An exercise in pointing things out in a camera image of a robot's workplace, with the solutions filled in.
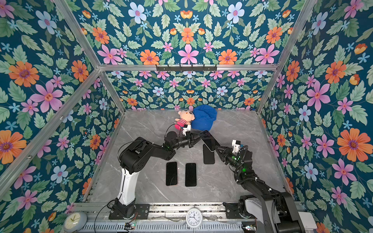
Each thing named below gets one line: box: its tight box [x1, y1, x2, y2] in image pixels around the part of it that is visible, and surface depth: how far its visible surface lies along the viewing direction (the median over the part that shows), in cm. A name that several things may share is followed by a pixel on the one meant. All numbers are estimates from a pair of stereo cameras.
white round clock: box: [185, 205, 204, 233], surface depth 70 cm
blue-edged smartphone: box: [185, 163, 197, 187], surface depth 88 cm
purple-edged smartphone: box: [165, 161, 178, 186], surface depth 86 cm
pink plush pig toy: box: [174, 109, 196, 131], surface depth 109 cm
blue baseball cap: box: [190, 104, 218, 131], surface depth 113 cm
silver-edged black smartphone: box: [198, 129, 221, 152], surface depth 86 cm
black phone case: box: [203, 143, 216, 165], surface depth 95 cm
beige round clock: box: [63, 210, 88, 233], surface depth 69 cm
